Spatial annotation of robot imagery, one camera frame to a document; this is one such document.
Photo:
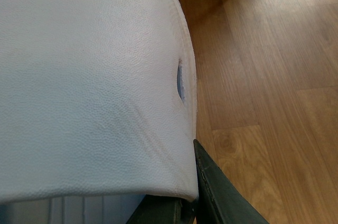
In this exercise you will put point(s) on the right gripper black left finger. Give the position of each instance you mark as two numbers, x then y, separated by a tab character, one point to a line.
162	210

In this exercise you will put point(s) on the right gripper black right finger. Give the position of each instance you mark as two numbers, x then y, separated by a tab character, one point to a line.
219	201

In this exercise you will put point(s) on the light blue slide sandal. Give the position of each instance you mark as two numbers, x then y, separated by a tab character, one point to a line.
98	108

